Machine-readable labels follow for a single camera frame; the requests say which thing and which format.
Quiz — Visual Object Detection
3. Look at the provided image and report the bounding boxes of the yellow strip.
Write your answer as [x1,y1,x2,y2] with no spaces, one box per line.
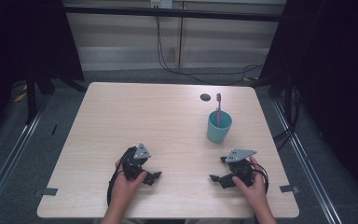
[13,91,28,104]

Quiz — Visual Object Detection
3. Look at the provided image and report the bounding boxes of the black floor cable bundle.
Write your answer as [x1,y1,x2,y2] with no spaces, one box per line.
[272,87,303,152]

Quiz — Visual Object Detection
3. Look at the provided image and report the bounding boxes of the person's left hand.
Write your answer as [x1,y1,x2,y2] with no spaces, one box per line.
[113,158,148,203]

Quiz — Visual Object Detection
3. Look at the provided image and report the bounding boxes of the metal floor rail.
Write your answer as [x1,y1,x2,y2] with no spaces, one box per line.
[271,98,344,224]
[0,92,54,216]

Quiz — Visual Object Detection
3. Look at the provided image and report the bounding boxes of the white wall socket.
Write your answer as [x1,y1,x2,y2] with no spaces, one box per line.
[149,0,173,9]

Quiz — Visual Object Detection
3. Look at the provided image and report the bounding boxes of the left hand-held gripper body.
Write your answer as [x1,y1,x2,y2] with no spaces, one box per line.
[122,142,152,181]

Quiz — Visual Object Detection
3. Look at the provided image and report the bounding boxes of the person's right hand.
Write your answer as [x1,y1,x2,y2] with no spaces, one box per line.
[231,155,270,203]

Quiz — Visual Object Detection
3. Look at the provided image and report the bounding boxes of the teal cup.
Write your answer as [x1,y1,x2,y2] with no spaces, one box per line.
[206,109,233,145]

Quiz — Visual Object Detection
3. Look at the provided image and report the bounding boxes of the black curtain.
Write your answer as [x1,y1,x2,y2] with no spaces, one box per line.
[0,0,86,147]
[257,0,358,206]

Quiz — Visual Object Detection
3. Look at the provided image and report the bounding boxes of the black metal stand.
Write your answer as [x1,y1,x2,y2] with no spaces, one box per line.
[24,69,58,125]

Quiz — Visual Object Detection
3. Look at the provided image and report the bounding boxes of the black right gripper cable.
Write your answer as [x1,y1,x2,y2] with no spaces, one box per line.
[251,161,270,194]

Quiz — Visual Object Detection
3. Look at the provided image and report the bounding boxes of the pink and grey toothbrush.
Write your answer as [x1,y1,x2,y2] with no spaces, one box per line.
[215,92,223,129]

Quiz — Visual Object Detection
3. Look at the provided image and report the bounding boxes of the grey tape piece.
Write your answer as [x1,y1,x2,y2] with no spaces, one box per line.
[279,184,300,194]
[41,187,59,197]

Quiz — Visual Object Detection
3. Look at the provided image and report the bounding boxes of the black horizontal bar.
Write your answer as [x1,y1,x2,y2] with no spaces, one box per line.
[62,5,285,22]

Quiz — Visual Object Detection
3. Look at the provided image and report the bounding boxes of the black hanging wall cable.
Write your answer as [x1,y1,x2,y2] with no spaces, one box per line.
[155,15,267,86]

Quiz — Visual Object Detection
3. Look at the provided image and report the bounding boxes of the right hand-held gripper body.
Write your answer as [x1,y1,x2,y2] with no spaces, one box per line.
[225,148,258,188]

